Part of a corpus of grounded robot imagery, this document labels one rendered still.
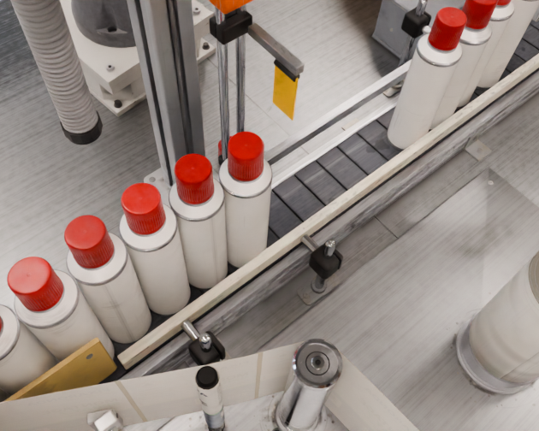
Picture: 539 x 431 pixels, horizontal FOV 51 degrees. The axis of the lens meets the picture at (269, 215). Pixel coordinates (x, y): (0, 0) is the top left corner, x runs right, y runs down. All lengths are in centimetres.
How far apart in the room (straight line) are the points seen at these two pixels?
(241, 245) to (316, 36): 49
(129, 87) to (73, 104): 38
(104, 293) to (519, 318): 36
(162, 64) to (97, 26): 30
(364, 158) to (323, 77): 21
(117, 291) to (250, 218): 15
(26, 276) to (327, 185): 41
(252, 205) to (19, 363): 24
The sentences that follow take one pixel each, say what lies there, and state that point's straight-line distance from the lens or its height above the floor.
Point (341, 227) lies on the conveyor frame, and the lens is 71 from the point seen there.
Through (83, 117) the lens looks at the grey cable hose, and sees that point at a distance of 51.
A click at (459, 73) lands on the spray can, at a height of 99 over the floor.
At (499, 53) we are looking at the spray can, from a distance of 86.
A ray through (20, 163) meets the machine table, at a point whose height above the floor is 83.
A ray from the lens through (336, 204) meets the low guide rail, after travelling 68.
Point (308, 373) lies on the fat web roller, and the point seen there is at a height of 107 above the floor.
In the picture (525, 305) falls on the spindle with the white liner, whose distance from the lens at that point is 53.
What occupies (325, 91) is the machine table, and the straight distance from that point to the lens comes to 91.
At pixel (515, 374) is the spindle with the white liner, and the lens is 62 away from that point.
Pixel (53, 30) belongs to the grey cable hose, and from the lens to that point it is 45.
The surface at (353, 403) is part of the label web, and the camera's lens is 51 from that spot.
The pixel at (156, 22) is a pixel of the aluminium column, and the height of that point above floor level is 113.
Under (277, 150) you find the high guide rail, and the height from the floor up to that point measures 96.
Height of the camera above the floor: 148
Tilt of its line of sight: 59 degrees down
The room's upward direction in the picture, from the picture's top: 5 degrees clockwise
